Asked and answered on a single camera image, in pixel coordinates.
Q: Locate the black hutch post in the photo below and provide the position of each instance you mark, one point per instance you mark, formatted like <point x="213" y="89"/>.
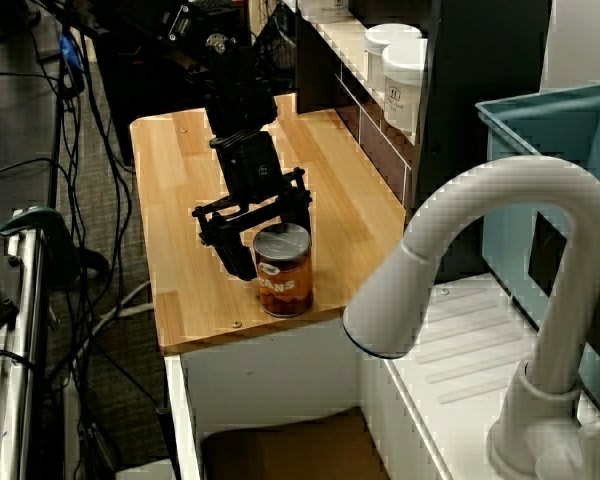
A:
<point x="480" y="75"/>

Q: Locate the grey toy faucet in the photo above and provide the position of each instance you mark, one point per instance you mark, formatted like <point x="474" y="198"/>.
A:
<point x="480" y="190"/>

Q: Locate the plain white lidded jar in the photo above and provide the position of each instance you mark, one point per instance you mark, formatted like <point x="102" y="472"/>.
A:
<point x="390" y="37"/>

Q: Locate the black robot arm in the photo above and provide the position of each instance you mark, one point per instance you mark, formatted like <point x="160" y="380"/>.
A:
<point x="235" y="90"/>

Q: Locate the blue connector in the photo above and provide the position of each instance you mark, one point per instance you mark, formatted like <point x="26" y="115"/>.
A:
<point x="69" y="50"/>

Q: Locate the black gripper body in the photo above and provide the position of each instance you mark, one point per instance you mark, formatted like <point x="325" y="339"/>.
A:
<point x="250" y="170"/>

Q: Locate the green clamp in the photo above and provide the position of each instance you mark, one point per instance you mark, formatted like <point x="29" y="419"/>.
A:
<point x="50" y="225"/>

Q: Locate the orange beans can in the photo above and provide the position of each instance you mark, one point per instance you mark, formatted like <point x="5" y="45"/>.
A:
<point x="285" y="280"/>

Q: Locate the white jar with printed label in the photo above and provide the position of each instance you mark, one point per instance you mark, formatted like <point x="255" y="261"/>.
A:
<point x="405" y="85"/>

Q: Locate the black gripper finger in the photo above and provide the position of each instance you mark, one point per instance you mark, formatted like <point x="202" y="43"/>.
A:
<point x="235" y="250"/>
<point x="297" y="215"/>

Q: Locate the teal plastic bin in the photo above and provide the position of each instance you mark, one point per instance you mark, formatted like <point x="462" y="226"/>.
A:
<point x="510" y="200"/>

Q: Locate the white hutch shelf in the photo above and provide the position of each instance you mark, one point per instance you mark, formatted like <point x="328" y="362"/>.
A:
<point x="340" y="45"/>

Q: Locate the black hutch side panel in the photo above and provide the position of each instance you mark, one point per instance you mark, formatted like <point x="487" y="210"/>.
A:
<point x="315" y="75"/>

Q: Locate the white toy sink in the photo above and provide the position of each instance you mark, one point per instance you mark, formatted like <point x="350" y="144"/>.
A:
<point x="280" y="370"/>

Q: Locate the white plastic jar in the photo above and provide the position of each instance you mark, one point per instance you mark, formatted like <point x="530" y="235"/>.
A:
<point x="325" y="9"/>

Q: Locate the aluminium extrusion frame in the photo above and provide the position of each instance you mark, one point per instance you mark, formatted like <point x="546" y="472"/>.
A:
<point x="25" y="300"/>

